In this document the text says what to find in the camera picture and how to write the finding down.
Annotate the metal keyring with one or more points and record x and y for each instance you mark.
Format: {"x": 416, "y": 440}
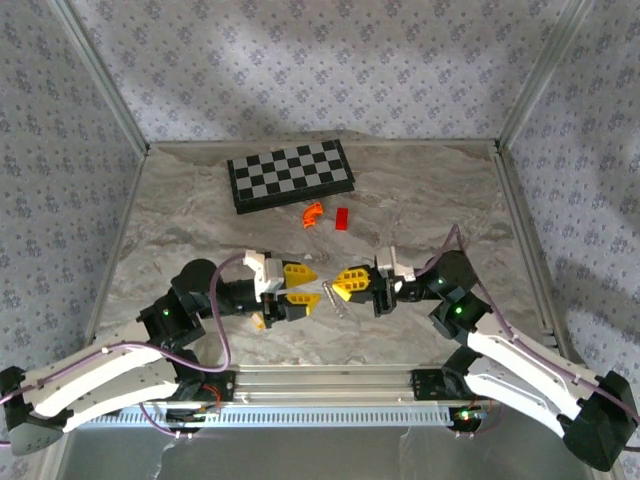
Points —
{"x": 328, "y": 290}

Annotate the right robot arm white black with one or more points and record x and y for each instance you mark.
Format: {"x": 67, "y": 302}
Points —
{"x": 520, "y": 370}

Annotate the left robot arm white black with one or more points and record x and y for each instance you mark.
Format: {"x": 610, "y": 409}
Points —
{"x": 100, "y": 375}

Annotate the red plastic brick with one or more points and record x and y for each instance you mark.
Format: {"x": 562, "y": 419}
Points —
{"x": 342, "y": 219}

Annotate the orange curved plastic piece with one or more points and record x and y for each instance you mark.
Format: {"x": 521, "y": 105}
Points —
{"x": 308, "y": 214}

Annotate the folded black grey chessboard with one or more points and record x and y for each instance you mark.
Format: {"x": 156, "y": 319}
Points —
{"x": 290, "y": 172}

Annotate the small electronics board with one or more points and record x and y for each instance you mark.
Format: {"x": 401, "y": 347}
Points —
{"x": 467, "y": 415}
{"x": 192, "y": 415}

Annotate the grey metal sheet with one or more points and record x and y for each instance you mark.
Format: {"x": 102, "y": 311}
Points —
{"x": 300, "y": 455}

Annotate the aluminium table side rail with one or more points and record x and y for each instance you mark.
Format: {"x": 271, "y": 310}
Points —
{"x": 525, "y": 250}
{"x": 117, "y": 250}

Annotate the aluminium table frame rail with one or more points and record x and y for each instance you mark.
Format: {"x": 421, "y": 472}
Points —
{"x": 325, "y": 385}

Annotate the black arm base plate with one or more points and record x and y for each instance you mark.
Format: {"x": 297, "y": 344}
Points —
{"x": 225, "y": 387}
{"x": 425, "y": 385}

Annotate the aluminium corner post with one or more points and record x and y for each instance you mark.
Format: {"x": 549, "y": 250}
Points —
{"x": 100, "y": 75}
{"x": 545, "y": 75}

